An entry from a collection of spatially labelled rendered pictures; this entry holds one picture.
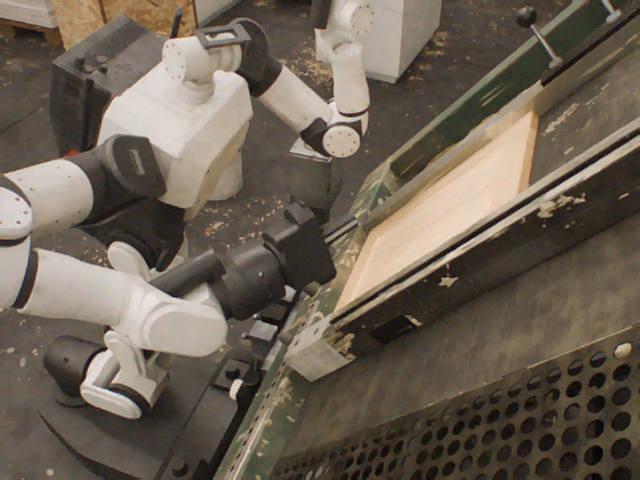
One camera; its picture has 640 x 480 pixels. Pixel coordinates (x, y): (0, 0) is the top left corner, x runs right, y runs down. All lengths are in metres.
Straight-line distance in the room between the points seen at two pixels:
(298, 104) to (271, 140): 2.09
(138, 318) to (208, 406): 1.28
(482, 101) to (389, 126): 2.04
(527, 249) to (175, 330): 0.44
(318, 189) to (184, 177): 0.70
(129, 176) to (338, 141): 0.52
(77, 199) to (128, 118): 0.22
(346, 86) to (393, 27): 2.47
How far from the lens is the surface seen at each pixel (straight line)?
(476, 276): 0.84
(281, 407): 1.12
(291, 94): 1.25
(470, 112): 1.47
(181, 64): 0.97
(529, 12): 1.17
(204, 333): 0.75
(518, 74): 1.41
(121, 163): 0.89
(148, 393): 1.86
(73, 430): 2.08
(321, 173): 1.61
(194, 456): 1.88
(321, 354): 1.08
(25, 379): 2.49
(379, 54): 3.81
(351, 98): 1.26
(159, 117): 1.00
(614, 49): 1.12
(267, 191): 2.98
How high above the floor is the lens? 1.85
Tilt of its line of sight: 43 degrees down
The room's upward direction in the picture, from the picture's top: straight up
